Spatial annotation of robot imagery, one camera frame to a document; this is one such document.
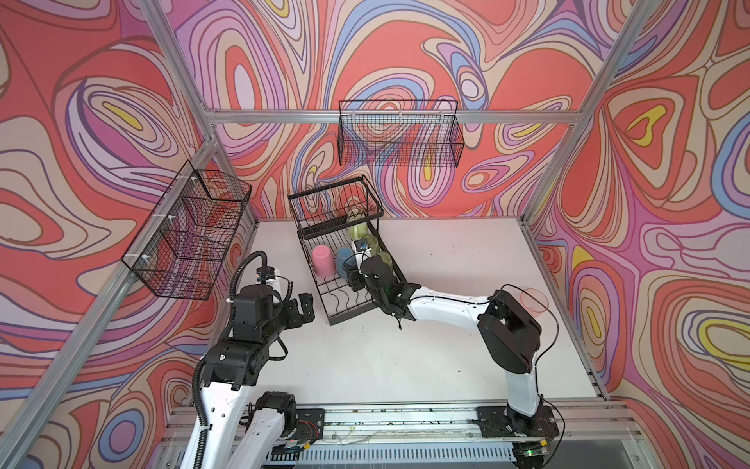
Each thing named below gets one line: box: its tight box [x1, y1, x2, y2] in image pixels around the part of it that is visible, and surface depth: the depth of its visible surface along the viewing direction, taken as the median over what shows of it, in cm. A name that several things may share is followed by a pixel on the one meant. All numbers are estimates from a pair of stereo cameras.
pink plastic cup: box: [311, 244, 336, 278], surface depth 95 cm
